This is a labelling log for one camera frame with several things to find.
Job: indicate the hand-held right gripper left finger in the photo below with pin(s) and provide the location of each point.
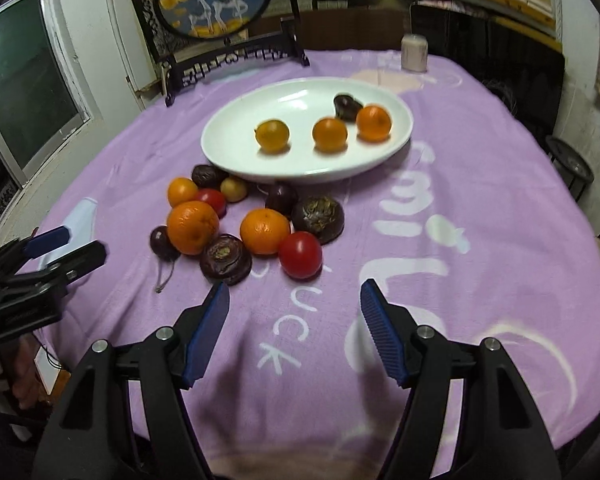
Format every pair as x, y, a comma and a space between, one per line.
209, 332

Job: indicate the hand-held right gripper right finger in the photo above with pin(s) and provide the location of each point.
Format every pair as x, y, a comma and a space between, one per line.
383, 332

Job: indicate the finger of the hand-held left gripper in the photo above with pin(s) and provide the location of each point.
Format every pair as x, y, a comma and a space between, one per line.
82, 257
50, 240

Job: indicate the dark plum with stem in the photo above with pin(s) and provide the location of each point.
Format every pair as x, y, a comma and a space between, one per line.
160, 242

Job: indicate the large orange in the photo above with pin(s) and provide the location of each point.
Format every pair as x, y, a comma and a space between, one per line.
192, 227

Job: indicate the medium orange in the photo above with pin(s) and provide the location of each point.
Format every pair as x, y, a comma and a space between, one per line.
264, 231

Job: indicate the small orange tangerine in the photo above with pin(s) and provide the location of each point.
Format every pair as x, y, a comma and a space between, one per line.
374, 122
181, 192
329, 134

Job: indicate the large dark mangosteen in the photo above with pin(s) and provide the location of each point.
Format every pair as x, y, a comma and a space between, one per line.
318, 219

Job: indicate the small red tomato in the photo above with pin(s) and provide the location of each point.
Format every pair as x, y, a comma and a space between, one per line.
213, 202

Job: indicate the small yellow plum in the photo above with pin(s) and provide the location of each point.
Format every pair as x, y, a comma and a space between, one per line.
234, 189

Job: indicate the dark purple passion fruit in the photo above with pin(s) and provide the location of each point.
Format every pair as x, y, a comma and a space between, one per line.
206, 175
346, 106

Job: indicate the dark purple plum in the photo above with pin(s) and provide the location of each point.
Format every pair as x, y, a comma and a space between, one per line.
281, 199

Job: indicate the white oval plate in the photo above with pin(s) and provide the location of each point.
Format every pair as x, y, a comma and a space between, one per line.
290, 152

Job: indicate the person's left hand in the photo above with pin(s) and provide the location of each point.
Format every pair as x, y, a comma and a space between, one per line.
29, 375

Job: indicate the purple printed blanket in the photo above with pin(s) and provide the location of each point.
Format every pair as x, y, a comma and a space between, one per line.
455, 220

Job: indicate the window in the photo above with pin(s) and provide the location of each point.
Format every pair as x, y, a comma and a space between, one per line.
27, 90

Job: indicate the small yellow-orange tangerine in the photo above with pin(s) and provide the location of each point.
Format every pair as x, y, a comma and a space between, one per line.
272, 135

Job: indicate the black round stool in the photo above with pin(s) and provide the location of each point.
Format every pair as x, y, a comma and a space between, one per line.
570, 160

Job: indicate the white jar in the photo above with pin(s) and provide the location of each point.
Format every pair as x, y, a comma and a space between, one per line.
414, 53

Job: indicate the round painted table screen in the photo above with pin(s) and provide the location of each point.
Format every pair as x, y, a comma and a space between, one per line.
215, 5

